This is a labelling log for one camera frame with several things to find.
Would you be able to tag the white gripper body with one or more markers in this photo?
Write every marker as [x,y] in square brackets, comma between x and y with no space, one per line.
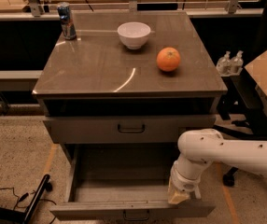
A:
[186,183]

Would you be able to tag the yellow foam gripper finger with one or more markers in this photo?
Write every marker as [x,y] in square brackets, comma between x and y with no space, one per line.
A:
[176,193]

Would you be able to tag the grey drawer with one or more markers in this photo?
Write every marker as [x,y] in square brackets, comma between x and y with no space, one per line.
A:
[123,181]
[119,130]

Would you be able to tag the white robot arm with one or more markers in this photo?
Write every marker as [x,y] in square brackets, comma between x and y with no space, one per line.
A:
[199,148]

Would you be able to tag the grey top drawer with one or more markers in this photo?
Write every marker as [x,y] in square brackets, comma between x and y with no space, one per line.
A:
[119,130]

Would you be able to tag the grey drawer cabinet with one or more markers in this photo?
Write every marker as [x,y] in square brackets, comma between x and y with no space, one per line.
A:
[97,76]

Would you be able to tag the clear sanitizer bottle left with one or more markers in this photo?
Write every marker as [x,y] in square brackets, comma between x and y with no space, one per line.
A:
[223,63]

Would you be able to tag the clear sanitizer bottle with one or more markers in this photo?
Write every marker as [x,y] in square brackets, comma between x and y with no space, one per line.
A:
[236,62]
[223,63]

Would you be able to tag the orange fruit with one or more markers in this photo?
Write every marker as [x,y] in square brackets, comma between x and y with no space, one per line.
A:
[168,59]

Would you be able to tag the clear sanitizer bottle right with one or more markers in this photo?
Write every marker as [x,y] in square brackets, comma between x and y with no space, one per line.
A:
[236,62]

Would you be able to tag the white ceramic bowl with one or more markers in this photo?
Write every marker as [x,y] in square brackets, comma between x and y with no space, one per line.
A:
[133,35]

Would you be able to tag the blue silver energy drink can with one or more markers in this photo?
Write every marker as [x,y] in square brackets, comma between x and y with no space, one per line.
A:
[68,27]

